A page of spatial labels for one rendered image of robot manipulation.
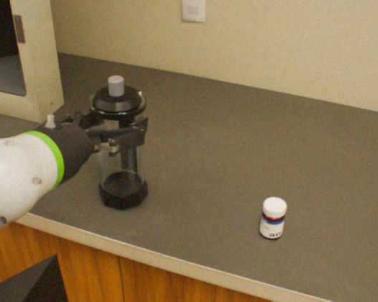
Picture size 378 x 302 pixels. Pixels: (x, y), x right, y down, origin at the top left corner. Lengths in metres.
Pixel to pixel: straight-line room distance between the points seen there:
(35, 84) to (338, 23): 0.80
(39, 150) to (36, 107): 0.64
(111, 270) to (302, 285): 0.42
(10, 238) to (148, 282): 0.36
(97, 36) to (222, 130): 0.60
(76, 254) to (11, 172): 0.52
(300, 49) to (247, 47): 0.16
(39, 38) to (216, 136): 0.50
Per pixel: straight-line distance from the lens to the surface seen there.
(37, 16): 1.25
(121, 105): 0.89
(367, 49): 1.40
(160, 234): 0.97
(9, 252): 1.27
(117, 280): 1.11
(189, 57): 1.53
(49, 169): 0.68
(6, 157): 0.63
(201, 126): 1.27
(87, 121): 0.94
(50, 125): 0.74
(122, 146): 0.83
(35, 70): 1.27
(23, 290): 0.48
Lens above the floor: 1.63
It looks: 36 degrees down
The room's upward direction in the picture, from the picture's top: 1 degrees clockwise
